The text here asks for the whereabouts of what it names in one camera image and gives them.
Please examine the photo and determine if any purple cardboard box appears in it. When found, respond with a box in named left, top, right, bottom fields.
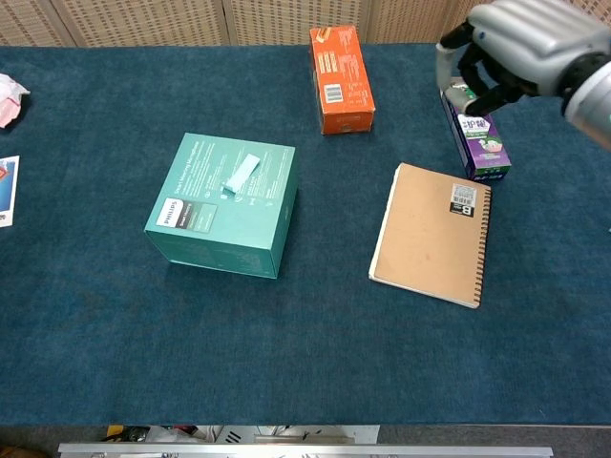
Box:
left=439, top=78, right=513, bottom=182

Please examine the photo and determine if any orange cardboard box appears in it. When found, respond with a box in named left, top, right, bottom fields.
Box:
left=308, top=25, right=377, bottom=136

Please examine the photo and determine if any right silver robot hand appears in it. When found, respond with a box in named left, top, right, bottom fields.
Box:
left=434, top=0, right=611, bottom=116

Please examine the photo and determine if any small light blue strip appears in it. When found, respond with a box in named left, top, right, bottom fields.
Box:
left=220, top=154, right=261, bottom=197

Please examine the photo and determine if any white base panel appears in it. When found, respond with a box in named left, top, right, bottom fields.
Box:
left=209, top=425, right=381, bottom=446

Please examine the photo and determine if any green Philips box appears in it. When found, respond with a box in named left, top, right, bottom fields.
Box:
left=143, top=132, right=299, bottom=280

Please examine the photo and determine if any blue felt table cover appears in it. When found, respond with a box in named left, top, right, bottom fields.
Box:
left=0, top=40, right=611, bottom=427

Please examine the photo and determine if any crumpled pink white wrapper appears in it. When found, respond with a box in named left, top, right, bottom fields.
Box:
left=0, top=73, right=32, bottom=129

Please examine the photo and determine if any woven folding screen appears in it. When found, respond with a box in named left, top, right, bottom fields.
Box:
left=0, top=0, right=483, bottom=48

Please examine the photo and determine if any aluminium profile rail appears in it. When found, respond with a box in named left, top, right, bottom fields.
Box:
left=56, top=442, right=555, bottom=458

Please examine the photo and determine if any blue white printed card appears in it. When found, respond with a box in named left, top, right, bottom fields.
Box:
left=0, top=155, right=21, bottom=229

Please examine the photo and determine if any brown spiral notebook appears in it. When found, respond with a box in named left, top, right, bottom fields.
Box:
left=368, top=162, right=493, bottom=310

